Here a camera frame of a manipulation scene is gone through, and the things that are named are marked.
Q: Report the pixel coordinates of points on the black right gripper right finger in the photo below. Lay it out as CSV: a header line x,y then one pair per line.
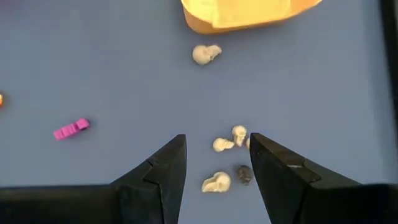
x,y
276,177

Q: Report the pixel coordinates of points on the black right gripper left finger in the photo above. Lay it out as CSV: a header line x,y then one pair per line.
x,y
168,186

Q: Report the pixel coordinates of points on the dark translucent plastic skull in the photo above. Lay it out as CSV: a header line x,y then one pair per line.
x,y
244,174

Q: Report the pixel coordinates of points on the small cream plastic skull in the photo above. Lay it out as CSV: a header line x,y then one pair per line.
x,y
239,135
222,144

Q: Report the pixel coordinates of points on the orange translucent plastic pumpkin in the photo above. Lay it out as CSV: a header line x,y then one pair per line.
x,y
1,100

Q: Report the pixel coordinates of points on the pink plastic skeleton hand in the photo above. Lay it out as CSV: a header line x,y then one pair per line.
x,y
71,129

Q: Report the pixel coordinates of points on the small yellow-orange plastic bin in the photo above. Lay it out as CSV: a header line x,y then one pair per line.
x,y
248,15

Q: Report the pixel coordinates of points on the black aluminium table frame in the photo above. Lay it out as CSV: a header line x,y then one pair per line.
x,y
391,46

